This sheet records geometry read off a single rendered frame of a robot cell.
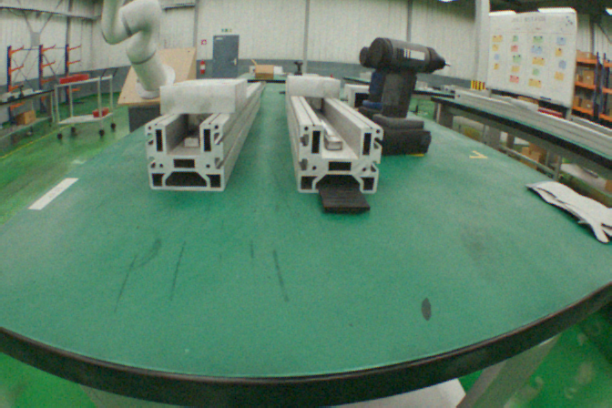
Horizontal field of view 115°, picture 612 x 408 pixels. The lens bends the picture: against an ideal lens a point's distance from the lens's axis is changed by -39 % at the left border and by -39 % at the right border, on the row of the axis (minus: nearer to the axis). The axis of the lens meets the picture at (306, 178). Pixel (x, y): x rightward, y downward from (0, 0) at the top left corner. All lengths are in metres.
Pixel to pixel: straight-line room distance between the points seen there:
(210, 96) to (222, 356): 0.34
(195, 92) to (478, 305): 0.41
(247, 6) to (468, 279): 12.30
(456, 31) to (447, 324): 14.68
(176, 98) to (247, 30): 11.88
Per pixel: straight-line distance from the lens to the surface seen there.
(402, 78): 0.61
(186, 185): 0.41
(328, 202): 0.34
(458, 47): 14.84
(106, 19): 1.13
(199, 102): 0.44
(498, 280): 0.29
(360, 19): 12.86
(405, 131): 0.60
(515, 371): 0.64
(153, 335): 0.21
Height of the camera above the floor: 0.93
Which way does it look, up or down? 20 degrees down
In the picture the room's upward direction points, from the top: 3 degrees clockwise
